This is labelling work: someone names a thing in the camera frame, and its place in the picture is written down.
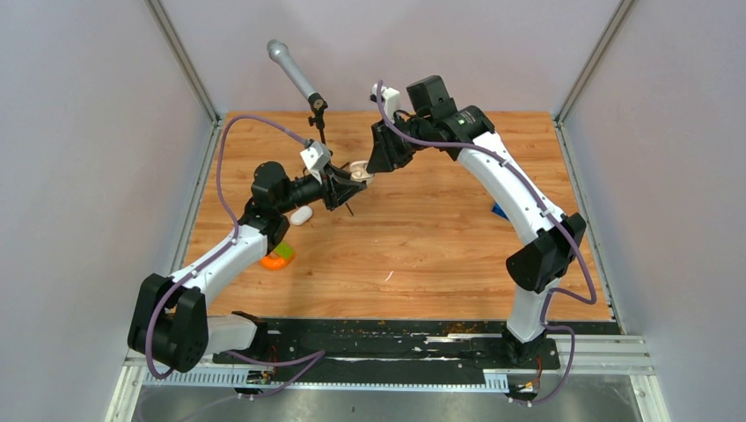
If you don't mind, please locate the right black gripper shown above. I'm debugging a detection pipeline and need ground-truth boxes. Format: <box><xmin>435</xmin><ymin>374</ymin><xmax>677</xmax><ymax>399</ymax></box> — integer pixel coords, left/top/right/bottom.
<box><xmin>367</xmin><ymin>113</ymin><xmax>432</xmax><ymax>174</ymax></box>

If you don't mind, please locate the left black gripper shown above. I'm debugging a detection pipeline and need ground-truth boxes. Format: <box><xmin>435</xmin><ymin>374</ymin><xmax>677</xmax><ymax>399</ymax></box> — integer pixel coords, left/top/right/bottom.
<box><xmin>278</xmin><ymin>163</ymin><xmax>368</xmax><ymax>215</ymax></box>

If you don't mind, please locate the small beige charging case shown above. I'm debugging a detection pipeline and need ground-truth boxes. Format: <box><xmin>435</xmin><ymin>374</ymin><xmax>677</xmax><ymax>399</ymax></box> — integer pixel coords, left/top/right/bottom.
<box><xmin>348</xmin><ymin>160</ymin><xmax>375</xmax><ymax>185</ymax></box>

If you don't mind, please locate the white earbud charging case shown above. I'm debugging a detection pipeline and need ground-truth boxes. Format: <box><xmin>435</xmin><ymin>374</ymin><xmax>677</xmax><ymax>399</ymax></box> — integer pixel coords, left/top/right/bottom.
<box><xmin>289</xmin><ymin>206</ymin><xmax>313</xmax><ymax>226</ymax></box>

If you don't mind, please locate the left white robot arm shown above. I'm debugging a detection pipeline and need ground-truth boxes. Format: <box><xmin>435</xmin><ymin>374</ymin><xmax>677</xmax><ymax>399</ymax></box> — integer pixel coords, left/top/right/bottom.
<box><xmin>127</xmin><ymin>161</ymin><xmax>369</xmax><ymax>373</ymax></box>

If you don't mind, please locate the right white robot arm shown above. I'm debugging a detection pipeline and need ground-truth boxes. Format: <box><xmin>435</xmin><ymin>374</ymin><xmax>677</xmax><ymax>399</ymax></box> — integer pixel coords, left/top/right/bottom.
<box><xmin>366</xmin><ymin>75</ymin><xmax>587</xmax><ymax>367</ymax></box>

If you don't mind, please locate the black tripod microphone stand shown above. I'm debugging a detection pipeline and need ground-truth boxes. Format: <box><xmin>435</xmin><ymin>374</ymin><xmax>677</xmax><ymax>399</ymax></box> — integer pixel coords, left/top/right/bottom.
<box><xmin>308</xmin><ymin>95</ymin><xmax>354</xmax><ymax>215</ymax></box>

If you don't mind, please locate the green block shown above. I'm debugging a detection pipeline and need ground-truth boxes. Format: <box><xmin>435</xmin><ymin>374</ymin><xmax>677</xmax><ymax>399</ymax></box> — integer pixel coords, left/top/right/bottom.
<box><xmin>273</xmin><ymin>242</ymin><xmax>296</xmax><ymax>261</ymax></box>

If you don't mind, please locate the blue object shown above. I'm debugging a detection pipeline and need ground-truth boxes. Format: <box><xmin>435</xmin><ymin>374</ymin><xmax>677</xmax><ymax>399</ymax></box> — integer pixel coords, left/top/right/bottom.
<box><xmin>491</xmin><ymin>203</ymin><xmax>508</xmax><ymax>220</ymax></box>

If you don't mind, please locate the grey microphone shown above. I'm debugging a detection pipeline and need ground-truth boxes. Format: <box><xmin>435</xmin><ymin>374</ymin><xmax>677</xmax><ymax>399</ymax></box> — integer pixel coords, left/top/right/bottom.
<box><xmin>267</xmin><ymin>39</ymin><xmax>322</xmax><ymax>108</ymax></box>

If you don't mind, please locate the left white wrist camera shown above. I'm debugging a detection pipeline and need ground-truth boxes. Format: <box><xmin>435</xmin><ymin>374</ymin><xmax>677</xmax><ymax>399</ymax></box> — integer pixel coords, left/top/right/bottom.
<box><xmin>300</xmin><ymin>141</ymin><xmax>332</xmax><ymax>184</ymax></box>

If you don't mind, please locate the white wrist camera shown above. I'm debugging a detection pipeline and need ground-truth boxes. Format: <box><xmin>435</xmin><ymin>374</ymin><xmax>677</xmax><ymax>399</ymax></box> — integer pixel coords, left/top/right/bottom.
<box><xmin>369</xmin><ymin>81</ymin><xmax>400</xmax><ymax>121</ymax></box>
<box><xmin>300</xmin><ymin>141</ymin><xmax>332</xmax><ymax>184</ymax></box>

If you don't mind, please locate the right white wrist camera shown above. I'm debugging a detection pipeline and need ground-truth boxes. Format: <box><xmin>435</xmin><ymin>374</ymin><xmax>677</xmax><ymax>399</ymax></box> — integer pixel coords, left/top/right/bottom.
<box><xmin>369</xmin><ymin>81</ymin><xmax>400</xmax><ymax>121</ymax></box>

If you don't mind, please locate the orange ring toy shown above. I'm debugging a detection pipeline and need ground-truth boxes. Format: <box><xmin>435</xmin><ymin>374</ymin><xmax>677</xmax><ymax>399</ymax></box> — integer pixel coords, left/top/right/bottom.
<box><xmin>260</xmin><ymin>255</ymin><xmax>296</xmax><ymax>271</ymax></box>

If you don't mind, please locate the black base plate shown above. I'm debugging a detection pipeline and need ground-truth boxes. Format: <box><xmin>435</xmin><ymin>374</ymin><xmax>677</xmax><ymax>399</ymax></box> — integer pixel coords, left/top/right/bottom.
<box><xmin>209</xmin><ymin>316</ymin><xmax>564</xmax><ymax>387</ymax></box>

